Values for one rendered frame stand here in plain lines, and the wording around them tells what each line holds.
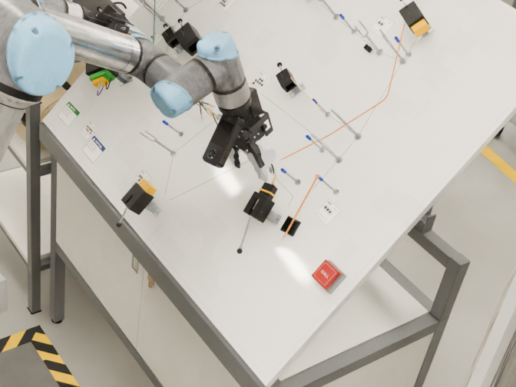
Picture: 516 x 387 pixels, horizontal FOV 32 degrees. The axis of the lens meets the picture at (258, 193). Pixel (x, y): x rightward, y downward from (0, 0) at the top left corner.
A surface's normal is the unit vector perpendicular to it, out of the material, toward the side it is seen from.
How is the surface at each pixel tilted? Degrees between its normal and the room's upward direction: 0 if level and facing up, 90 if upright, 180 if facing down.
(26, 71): 83
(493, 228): 0
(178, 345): 90
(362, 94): 47
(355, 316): 0
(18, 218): 0
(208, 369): 90
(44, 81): 81
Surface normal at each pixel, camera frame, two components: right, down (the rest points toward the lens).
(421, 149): -0.49, -0.36
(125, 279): -0.80, 0.25
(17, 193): 0.14, -0.79
